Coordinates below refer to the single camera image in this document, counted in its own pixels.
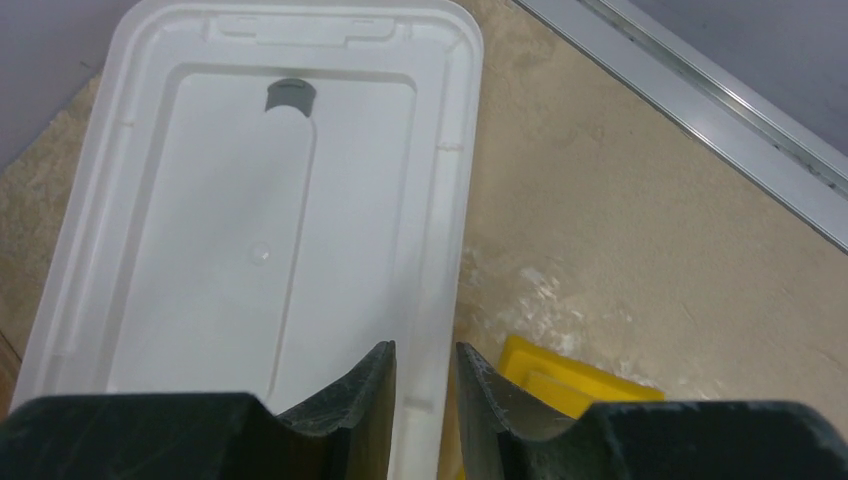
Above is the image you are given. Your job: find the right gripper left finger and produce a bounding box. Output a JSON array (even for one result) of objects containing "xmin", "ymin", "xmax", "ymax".
[{"xmin": 1, "ymin": 341, "xmax": 396, "ymax": 479}]

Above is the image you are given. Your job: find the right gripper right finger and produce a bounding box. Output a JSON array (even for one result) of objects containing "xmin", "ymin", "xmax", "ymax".
[{"xmin": 456, "ymin": 342, "xmax": 847, "ymax": 479}]

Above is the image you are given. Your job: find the yellow test tube rack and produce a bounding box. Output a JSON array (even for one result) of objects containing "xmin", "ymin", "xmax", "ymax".
[{"xmin": 453, "ymin": 334, "xmax": 666, "ymax": 480}]

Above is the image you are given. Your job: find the white plastic lid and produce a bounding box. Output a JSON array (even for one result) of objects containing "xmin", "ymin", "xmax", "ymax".
[{"xmin": 12, "ymin": 1, "xmax": 484, "ymax": 479}]

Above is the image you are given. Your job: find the aluminium rail frame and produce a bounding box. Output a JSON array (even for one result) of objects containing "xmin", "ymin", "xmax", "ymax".
[{"xmin": 523, "ymin": 1, "xmax": 847, "ymax": 248}]

